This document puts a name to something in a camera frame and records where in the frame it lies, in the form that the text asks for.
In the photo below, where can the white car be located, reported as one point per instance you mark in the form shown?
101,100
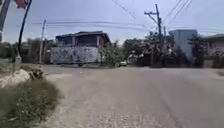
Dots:
123,63

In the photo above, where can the row of trees and bushes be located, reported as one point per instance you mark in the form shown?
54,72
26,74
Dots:
150,51

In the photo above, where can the grey concrete road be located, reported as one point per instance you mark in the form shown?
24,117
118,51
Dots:
140,96

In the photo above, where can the wooden utility pole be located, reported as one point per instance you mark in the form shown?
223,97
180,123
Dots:
159,31

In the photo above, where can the pale blue tall building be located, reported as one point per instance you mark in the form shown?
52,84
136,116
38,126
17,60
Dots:
182,41

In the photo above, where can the thin pale pole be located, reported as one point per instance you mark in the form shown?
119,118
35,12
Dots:
41,41

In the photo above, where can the grass verge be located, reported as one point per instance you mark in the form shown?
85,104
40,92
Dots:
23,101

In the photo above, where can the leaning dark pole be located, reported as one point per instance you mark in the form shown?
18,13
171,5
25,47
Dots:
22,30

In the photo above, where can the pale rubble heap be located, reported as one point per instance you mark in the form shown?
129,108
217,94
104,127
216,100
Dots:
15,77

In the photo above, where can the low building with dark roof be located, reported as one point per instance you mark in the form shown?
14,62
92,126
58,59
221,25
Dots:
215,48

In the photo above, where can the pole with red sign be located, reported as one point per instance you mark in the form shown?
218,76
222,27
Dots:
4,13

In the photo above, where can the building with patterned wall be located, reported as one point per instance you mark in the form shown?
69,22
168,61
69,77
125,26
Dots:
78,48

